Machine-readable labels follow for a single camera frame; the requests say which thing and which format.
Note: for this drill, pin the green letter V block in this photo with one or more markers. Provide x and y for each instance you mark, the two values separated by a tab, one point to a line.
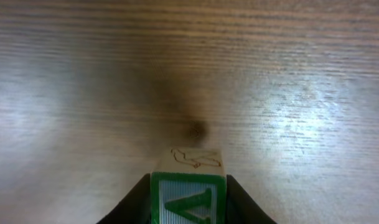
189	185

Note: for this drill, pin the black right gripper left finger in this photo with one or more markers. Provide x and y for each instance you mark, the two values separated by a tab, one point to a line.
134	208

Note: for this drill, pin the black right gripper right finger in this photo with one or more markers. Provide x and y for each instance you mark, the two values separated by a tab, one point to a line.
241	208

